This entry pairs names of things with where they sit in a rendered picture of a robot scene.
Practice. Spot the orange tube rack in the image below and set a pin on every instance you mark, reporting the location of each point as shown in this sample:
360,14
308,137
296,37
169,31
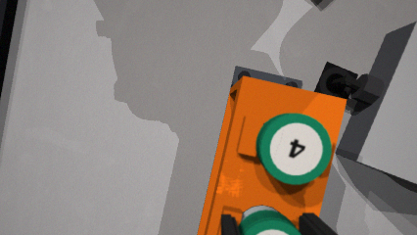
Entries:
238,181

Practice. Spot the black table edge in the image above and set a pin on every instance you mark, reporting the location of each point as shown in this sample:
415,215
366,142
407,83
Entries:
7,17

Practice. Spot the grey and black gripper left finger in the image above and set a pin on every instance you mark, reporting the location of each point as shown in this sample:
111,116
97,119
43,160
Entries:
229,225

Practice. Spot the grey key housing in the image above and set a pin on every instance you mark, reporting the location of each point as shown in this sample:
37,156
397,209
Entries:
382,130

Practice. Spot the black mounting bracket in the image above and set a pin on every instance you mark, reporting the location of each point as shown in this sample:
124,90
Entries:
264,76

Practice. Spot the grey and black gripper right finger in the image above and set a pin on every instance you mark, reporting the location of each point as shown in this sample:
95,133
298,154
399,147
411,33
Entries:
311,224

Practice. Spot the green screw cap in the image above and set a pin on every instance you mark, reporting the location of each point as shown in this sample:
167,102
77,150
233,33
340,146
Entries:
267,222
294,148

